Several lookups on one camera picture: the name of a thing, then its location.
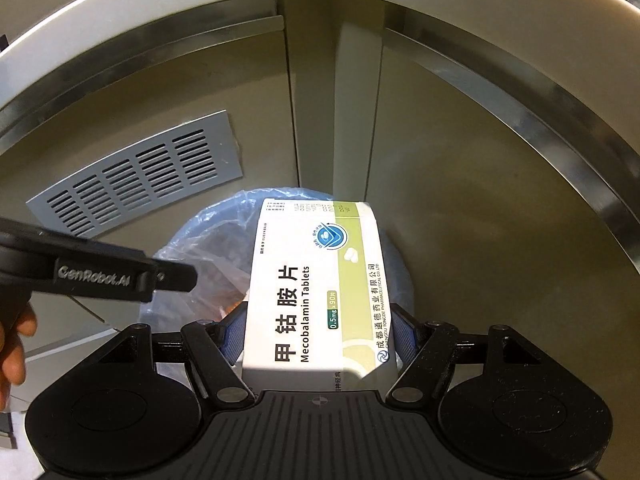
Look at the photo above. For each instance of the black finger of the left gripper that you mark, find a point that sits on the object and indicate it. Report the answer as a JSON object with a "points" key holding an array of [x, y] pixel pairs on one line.
{"points": [[174, 276]]}

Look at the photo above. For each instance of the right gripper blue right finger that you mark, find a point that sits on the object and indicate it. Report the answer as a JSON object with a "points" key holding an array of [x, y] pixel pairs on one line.
{"points": [[407, 334]]}

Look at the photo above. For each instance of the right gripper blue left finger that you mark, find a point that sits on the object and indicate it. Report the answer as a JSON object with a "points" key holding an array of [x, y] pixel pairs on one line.
{"points": [[229, 333]]}

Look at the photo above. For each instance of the white medicine box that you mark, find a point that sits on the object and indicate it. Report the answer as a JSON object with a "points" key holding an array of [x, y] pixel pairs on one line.
{"points": [[318, 315]]}

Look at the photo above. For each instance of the blue lined trash bin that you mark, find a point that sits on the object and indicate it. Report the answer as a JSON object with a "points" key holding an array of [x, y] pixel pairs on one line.
{"points": [[219, 242]]}

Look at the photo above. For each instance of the person left hand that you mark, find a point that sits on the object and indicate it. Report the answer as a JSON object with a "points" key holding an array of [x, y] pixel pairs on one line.
{"points": [[13, 361]]}

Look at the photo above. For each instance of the grey cabinet vent grille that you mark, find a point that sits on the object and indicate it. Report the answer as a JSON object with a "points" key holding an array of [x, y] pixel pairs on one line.
{"points": [[145, 176]]}

